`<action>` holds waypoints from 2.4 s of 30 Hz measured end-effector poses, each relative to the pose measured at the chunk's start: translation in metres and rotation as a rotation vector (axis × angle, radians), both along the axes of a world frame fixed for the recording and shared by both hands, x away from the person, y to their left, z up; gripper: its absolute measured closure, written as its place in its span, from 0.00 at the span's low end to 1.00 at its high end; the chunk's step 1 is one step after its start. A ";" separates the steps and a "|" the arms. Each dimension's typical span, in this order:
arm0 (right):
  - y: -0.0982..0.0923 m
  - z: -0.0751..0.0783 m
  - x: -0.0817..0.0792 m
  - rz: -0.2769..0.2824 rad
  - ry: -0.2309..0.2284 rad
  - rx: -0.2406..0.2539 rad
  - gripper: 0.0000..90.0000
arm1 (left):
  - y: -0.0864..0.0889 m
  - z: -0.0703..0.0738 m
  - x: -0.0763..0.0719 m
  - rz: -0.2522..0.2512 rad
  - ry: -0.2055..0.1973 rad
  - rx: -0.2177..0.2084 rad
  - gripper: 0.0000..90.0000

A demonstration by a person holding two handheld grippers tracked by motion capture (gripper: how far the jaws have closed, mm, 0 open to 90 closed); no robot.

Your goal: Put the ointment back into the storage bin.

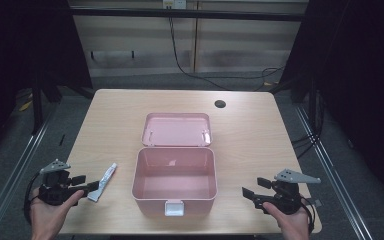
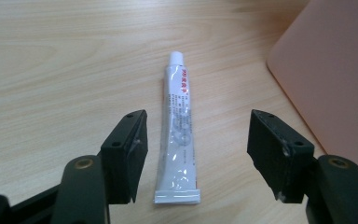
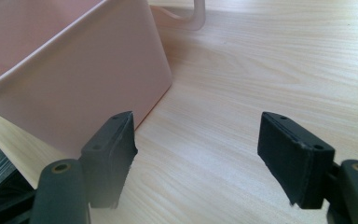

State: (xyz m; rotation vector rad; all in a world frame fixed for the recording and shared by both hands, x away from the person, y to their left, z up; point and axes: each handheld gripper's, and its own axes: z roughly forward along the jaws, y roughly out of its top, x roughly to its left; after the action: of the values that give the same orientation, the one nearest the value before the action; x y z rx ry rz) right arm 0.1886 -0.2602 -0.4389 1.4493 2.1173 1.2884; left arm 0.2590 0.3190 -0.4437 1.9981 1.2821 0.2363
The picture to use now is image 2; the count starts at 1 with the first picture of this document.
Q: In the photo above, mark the pink box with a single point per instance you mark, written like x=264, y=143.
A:
x=335, y=77

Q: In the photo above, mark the white squeeze tube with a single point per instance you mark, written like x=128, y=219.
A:
x=177, y=146

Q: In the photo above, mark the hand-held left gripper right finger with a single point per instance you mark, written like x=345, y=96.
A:
x=276, y=155

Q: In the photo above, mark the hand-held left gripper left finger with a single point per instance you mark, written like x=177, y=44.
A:
x=124, y=155

